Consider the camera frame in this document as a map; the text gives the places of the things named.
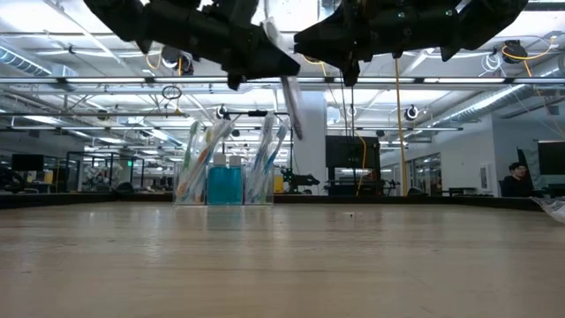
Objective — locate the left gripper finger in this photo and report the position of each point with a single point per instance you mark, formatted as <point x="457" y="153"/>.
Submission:
<point x="260" y="57"/>

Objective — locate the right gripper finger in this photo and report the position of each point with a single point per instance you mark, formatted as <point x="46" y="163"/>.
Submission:
<point x="326" y="40"/>

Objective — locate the green and white toothbrush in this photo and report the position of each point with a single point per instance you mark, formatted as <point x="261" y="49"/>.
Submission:
<point x="193" y="132"/>

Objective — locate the teal mouthwash bottle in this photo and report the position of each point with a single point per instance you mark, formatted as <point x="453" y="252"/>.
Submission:
<point x="235" y="185"/>
<point x="218" y="185"/>

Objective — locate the idle black robot arm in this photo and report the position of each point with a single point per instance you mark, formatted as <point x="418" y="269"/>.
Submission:
<point x="300" y="180"/>

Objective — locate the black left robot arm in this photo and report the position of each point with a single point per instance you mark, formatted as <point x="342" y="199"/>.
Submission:
<point x="119" y="17"/>

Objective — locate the white building column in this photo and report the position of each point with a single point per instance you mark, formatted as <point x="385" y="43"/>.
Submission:
<point x="315" y="154"/>

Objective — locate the black equipment cabinet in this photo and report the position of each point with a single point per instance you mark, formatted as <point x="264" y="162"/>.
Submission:
<point x="348" y="152"/>

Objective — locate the yellow container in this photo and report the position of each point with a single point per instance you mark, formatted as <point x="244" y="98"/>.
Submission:
<point x="278" y="184"/>

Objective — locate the clear acrylic organizer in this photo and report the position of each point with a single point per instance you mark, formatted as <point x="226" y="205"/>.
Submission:
<point x="244" y="185"/>

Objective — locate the person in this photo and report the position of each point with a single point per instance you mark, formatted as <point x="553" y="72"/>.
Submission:
<point x="516" y="181"/>

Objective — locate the black computer monitor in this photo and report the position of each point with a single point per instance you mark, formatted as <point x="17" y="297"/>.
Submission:
<point x="552" y="159"/>
<point x="26" y="163"/>

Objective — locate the clear plastic wrapper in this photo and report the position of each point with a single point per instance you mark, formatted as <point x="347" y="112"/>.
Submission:
<point x="557" y="213"/>

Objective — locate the silver ventilation duct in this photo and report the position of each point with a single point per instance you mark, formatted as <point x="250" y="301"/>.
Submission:
<point x="22" y="61"/>
<point x="485" y="103"/>

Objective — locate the black aluminium table frame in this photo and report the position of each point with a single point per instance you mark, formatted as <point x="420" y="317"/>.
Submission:
<point x="353" y="199"/>

